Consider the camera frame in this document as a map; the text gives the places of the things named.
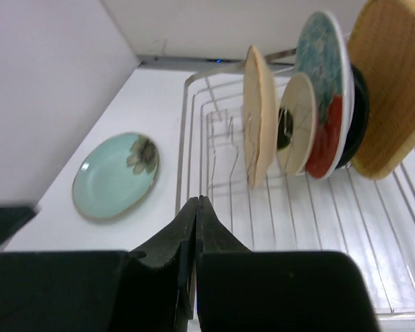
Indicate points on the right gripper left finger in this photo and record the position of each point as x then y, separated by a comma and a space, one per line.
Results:
167, 260

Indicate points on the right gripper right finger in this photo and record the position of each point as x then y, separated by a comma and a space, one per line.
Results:
211, 234

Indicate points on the beige bird painted plate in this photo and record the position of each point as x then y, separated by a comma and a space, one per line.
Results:
260, 107

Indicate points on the cream bowl with black marks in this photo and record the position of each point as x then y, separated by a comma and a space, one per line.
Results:
297, 124

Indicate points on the small black plate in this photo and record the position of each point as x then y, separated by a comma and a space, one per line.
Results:
360, 118

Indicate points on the red and teal plate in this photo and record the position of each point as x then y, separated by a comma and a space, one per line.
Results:
321, 54

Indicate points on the orange woven square plate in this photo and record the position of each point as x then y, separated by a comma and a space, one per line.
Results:
382, 47

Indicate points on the teal flower plate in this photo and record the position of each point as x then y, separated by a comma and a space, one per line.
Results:
116, 176

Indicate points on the silver wire dish rack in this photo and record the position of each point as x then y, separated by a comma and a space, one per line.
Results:
372, 221

